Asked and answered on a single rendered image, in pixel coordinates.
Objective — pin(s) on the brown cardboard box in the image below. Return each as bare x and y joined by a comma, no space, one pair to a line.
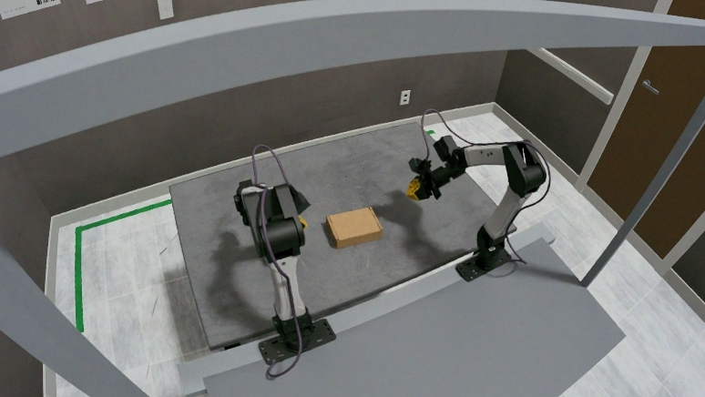
353,227

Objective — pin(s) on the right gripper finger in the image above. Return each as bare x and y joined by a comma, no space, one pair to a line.
412,185
411,194

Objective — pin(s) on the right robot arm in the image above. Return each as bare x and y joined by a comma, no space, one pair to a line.
522,177

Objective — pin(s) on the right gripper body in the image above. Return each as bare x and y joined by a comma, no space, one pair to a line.
425,191

